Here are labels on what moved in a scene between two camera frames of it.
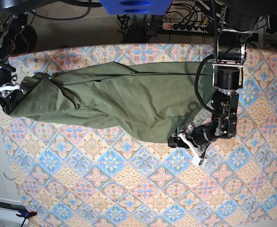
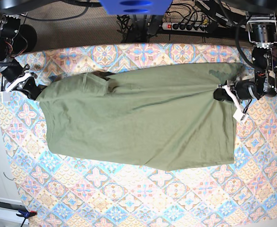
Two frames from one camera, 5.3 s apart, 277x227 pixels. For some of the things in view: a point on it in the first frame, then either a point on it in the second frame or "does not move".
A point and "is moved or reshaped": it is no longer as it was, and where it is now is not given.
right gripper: [196, 136] to [244, 91]
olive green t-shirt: [153, 105] is moved or reshaped
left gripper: [3, 81] to [11, 73]
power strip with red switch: [186, 27] does not move
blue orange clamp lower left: [25, 214] does not move
